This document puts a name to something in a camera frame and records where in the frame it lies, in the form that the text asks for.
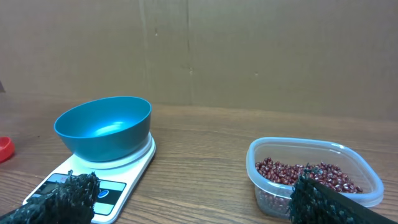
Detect red measuring scoop blue handle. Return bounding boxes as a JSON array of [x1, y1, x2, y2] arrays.
[[0, 136, 15, 162]]

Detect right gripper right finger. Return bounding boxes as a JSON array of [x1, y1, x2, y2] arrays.
[[288, 176, 397, 224]]

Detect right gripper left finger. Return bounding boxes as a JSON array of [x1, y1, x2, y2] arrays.
[[1, 170, 100, 224]]

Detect clear plastic food container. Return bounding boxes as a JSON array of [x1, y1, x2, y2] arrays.
[[246, 137, 384, 219]]

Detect red adzuki beans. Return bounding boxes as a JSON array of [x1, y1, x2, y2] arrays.
[[254, 157, 364, 212]]

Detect white digital kitchen scale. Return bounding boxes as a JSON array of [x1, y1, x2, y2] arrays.
[[22, 134, 156, 224]]

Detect blue plastic bowl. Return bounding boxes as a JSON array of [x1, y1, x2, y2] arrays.
[[53, 96, 152, 162]]

